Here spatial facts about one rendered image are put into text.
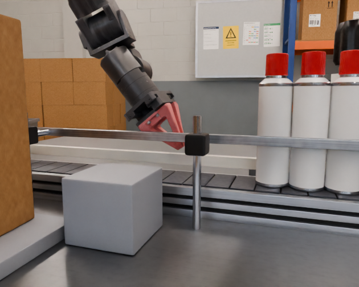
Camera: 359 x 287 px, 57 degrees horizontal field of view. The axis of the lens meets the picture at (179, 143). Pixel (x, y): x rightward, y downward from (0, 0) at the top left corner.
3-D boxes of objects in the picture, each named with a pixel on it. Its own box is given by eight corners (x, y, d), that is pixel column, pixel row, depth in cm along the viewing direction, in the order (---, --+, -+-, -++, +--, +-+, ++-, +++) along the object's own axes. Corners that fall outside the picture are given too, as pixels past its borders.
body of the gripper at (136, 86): (176, 98, 62) (153, 67, 62) (157, 99, 52) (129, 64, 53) (152, 119, 64) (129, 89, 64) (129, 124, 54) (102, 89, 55)
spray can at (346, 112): (357, 187, 52) (368, 52, 48) (366, 197, 47) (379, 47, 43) (321, 184, 53) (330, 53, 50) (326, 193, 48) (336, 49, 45)
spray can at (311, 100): (323, 185, 53) (333, 53, 49) (323, 194, 48) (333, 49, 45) (290, 181, 55) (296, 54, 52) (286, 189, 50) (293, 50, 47)
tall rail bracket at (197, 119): (215, 215, 53) (216, 113, 51) (204, 233, 46) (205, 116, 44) (195, 213, 54) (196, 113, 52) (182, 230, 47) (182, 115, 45)
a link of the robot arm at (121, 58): (91, 60, 57) (115, 37, 55) (108, 65, 63) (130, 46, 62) (115, 91, 56) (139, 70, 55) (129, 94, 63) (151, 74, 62)
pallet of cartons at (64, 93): (131, 168, 451) (129, 64, 429) (114, 185, 369) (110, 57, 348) (47, 167, 461) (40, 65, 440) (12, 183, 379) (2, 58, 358)
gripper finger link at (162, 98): (201, 133, 59) (170, 92, 60) (190, 139, 53) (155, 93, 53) (173, 155, 62) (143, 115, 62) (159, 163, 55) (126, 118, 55)
